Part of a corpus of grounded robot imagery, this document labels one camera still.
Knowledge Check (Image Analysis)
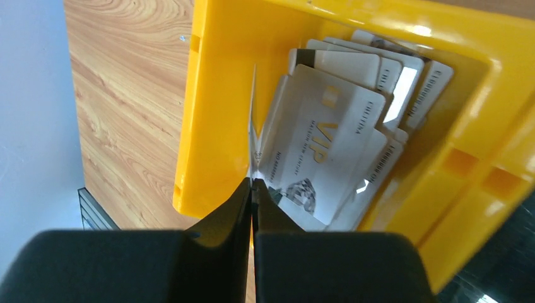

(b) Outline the silver VIP card stack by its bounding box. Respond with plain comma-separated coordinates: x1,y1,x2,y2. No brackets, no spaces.
257,30,454,232

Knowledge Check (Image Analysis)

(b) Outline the silver VIP credit card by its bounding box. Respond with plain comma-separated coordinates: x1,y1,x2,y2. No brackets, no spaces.
247,65,262,184

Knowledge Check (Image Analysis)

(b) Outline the left yellow bin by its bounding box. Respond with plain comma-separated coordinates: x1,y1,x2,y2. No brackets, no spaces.
172,1,534,291

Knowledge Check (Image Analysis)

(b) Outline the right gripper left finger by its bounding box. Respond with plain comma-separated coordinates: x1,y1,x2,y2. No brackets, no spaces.
1,178,252,302

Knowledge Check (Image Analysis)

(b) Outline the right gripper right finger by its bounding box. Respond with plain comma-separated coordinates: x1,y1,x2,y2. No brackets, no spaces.
251,179,436,302

